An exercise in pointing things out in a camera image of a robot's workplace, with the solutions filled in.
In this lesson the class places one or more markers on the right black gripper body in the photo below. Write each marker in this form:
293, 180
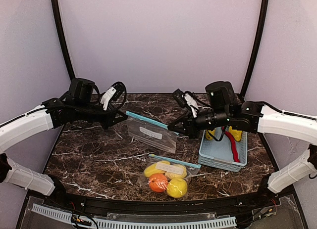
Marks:
189, 125

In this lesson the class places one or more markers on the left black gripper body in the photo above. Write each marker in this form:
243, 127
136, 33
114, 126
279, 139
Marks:
106, 118

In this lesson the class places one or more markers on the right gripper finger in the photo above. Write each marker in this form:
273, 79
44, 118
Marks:
179, 130
178, 123

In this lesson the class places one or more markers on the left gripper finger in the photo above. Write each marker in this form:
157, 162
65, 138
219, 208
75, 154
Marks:
113, 121
119, 114

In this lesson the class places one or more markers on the yellow fruit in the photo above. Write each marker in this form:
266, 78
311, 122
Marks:
210, 134

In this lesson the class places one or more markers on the pale yellow potato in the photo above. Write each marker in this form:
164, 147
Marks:
176, 171

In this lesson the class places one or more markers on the yellow mango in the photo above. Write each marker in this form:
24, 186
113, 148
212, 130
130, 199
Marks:
151, 169

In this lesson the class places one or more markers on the clear zip bag blue zipper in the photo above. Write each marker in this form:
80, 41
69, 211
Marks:
192, 170

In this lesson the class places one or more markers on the orange fruit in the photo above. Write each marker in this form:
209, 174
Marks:
158, 182

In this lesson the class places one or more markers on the round yellow lemon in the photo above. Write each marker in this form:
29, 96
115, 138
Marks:
177, 188

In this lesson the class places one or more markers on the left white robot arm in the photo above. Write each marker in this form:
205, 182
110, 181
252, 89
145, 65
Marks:
83, 102

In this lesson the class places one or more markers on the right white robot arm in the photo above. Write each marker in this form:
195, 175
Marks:
224, 110

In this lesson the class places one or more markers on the light blue plastic basket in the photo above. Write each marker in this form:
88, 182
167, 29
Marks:
218, 154

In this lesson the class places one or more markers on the red chili pepper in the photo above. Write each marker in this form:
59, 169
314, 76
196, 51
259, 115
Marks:
233, 144

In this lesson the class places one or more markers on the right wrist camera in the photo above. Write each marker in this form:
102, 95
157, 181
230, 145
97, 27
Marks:
186, 100

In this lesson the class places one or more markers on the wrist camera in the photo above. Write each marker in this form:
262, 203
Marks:
113, 94
186, 100

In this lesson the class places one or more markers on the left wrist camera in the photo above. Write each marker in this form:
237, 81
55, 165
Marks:
113, 94

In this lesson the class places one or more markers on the black front table rail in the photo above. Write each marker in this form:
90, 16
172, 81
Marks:
99, 198

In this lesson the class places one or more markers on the slotted grey cable duct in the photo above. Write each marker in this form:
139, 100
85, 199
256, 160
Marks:
124, 222

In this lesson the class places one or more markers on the black frame post left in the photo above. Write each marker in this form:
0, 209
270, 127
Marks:
62, 39

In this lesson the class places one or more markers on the black frame post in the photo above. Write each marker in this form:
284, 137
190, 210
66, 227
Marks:
62, 39
255, 48

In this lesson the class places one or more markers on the black frame post right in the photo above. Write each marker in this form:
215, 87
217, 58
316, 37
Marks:
255, 48

